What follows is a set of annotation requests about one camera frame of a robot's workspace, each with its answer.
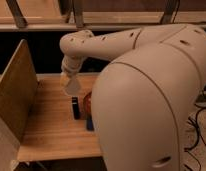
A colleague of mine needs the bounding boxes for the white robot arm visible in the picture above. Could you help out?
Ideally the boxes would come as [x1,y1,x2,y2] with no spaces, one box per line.
[60,24,206,171]

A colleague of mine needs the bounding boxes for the orange bowl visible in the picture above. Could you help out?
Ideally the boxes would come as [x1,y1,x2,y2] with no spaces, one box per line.
[83,92,92,115]

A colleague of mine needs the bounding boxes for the blue cloth square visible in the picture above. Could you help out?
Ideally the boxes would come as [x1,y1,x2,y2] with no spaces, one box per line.
[86,116,94,131]

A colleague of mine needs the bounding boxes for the left wooden side panel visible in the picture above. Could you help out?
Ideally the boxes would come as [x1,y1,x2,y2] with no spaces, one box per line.
[0,39,38,171]

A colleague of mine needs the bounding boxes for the wooden shelf frame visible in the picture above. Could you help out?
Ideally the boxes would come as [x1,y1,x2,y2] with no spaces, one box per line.
[0,0,206,32]

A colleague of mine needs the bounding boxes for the black floor cables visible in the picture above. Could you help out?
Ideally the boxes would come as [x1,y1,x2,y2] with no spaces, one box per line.
[182,89,206,171]

